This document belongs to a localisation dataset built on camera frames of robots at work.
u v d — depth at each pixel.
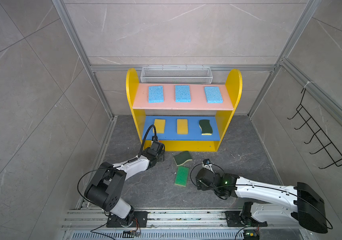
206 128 0.93
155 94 0.73
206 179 0.60
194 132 0.90
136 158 0.59
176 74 0.98
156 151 0.71
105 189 0.44
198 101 0.72
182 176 0.87
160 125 0.94
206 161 0.72
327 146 0.63
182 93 0.73
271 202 0.48
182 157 0.95
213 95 0.73
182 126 0.93
